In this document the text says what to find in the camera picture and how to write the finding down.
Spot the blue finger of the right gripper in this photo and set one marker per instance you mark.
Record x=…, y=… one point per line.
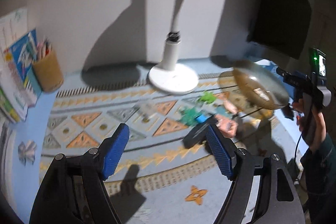
x=286, y=76

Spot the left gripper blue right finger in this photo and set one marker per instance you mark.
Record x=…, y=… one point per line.
x=223, y=150

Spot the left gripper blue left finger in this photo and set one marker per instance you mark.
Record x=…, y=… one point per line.
x=112, y=149

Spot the pink card box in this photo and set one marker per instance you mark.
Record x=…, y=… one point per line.
x=226, y=126

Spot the black rectangular box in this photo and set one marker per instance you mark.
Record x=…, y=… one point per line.
x=198, y=133

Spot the blue lighter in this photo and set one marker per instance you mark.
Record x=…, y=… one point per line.
x=202, y=118

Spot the teal plastic toy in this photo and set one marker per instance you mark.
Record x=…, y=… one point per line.
x=189, y=116

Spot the light green plastic toy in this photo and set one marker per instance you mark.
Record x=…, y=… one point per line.
x=207, y=98

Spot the clear plastic toy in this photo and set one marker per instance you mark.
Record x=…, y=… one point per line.
x=147, y=109

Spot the person's right hand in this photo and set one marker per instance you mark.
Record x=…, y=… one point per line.
x=317, y=123

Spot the amber ribbed glass bowl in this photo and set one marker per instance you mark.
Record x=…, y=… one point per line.
x=259, y=85

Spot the patterned blue table mat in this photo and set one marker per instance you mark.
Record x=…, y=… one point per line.
x=157, y=179

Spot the black monitor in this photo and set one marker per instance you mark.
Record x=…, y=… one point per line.
x=281, y=25

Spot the folded paper crane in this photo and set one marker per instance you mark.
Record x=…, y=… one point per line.
x=26, y=152

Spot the white desk lamp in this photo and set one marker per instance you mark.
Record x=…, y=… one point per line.
x=169, y=75

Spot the brown pen holder cup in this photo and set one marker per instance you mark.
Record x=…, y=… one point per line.
x=46, y=67

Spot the row of upright books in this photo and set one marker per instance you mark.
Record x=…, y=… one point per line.
x=19, y=86

